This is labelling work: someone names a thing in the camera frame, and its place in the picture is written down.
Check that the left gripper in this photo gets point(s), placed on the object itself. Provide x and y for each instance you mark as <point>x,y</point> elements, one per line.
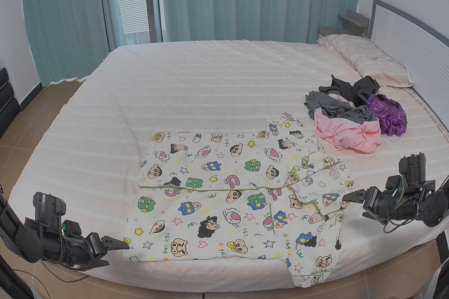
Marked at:
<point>84,248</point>

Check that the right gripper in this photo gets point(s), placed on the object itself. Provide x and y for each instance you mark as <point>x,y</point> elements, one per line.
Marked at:
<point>384,206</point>

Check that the white printed pyjama top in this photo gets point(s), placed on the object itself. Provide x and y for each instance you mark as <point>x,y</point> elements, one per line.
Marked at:
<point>228,192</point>

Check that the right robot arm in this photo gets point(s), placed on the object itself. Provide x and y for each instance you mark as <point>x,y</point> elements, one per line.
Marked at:
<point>412,168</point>

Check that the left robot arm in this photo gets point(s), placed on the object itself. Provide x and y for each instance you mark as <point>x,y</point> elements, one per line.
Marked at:
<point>49,210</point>

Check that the pink garment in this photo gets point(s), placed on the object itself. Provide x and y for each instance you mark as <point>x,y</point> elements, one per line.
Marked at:
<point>345,134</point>

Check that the grey garment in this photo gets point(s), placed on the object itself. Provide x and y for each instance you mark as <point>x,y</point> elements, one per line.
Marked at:
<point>354,114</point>

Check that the purple garment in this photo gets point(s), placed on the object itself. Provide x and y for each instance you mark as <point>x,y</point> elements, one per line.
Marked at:
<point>387,113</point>

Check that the black garment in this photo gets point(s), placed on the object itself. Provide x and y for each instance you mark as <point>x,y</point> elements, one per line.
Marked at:
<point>364,87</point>

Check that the cream pillow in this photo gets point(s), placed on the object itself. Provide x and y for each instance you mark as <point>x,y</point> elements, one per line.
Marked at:
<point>368,57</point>

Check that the grey bedside table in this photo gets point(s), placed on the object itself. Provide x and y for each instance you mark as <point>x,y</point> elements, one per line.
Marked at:
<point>352,18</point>

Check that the bed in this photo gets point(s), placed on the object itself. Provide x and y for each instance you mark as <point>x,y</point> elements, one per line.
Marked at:
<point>210,80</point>

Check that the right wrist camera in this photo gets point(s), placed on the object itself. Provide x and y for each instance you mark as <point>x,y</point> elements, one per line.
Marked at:
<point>393,184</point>

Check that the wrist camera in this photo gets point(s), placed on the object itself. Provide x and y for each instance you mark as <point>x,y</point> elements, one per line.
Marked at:
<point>393,184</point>
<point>73,229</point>

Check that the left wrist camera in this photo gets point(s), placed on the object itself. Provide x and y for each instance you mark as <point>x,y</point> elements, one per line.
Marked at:
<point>73,229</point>

